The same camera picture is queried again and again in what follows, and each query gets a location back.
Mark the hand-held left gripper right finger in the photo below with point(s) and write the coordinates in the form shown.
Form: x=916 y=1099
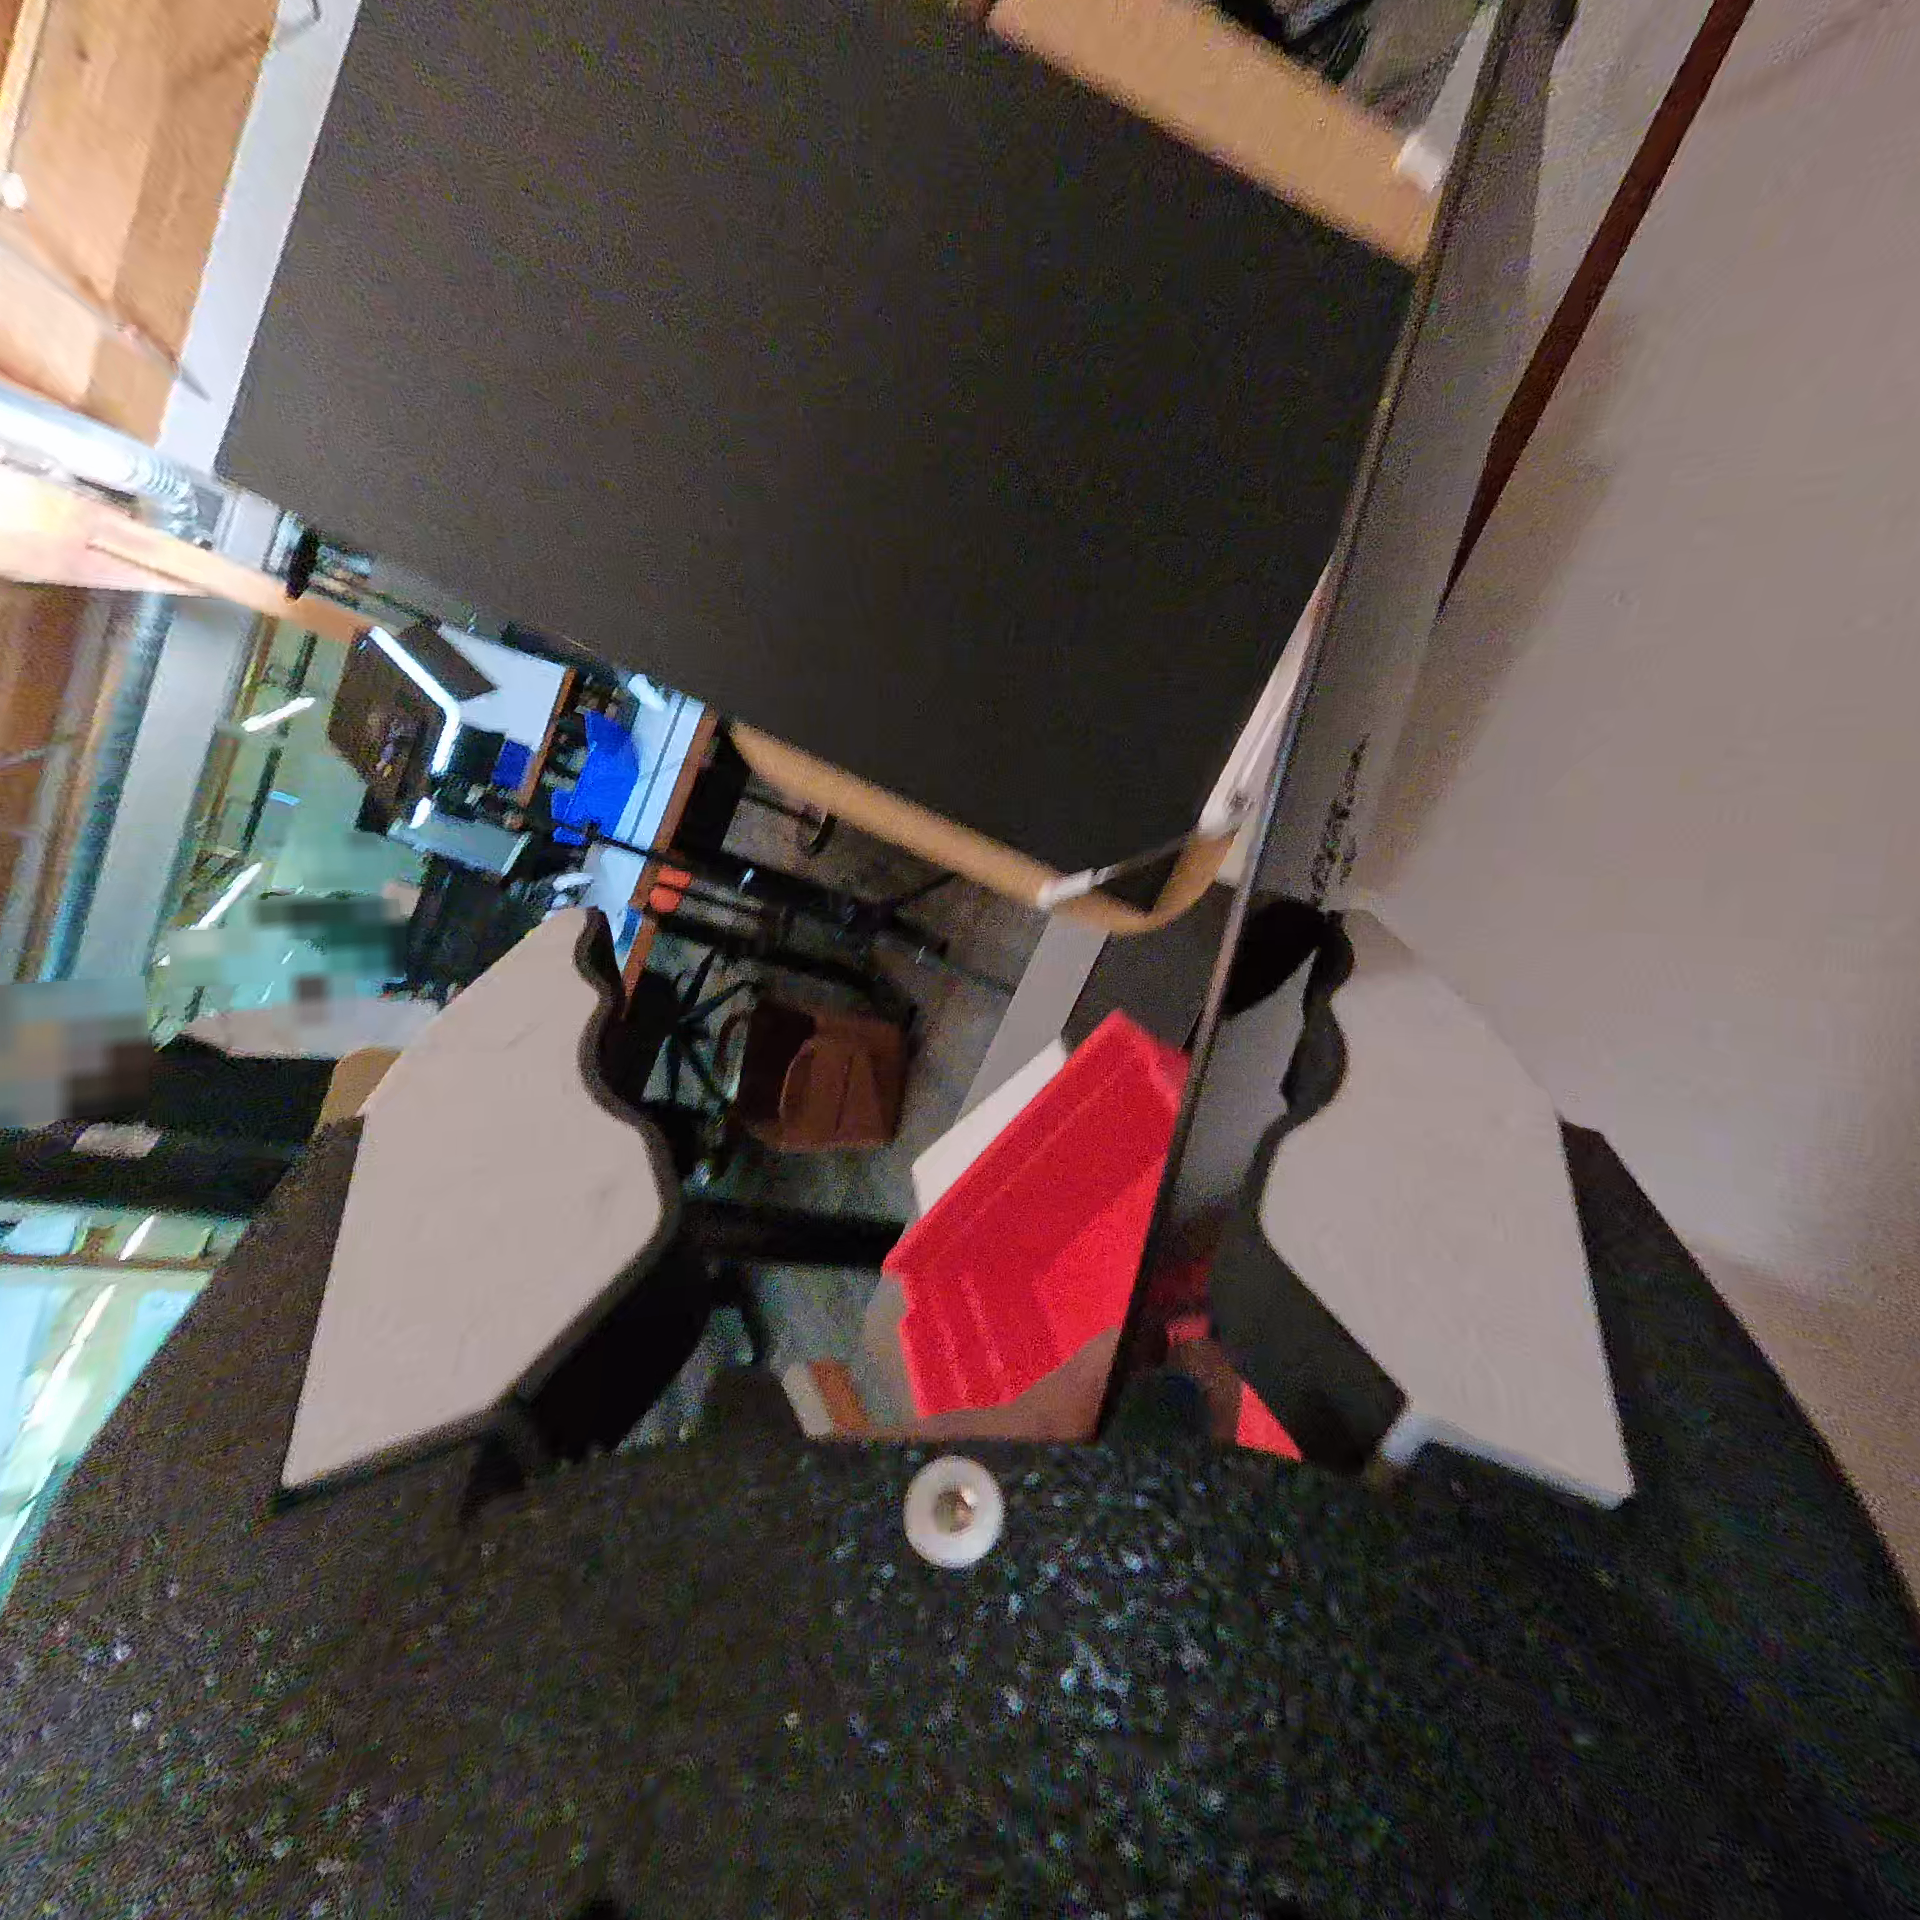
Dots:
x=1443 y=1247

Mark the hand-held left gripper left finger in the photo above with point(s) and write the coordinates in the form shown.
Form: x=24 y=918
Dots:
x=483 y=1199

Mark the red plastic bin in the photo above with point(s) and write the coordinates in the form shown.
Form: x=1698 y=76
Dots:
x=1051 y=1247

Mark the black glossy panel device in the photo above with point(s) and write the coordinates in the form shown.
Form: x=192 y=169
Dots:
x=1373 y=706

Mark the person's left hand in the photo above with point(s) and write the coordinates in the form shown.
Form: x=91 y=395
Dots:
x=862 y=1401

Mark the orange cone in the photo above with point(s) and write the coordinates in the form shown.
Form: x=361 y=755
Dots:
x=672 y=890

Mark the black tripod stand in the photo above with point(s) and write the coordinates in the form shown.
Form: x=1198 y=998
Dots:
x=812 y=916

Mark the blue storage bin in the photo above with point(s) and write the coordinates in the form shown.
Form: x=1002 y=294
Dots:
x=599 y=783

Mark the black board wooden rim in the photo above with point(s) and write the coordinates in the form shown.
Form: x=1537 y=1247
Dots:
x=823 y=419

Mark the silver ventilation duct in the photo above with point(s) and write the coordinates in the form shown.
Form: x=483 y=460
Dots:
x=91 y=460

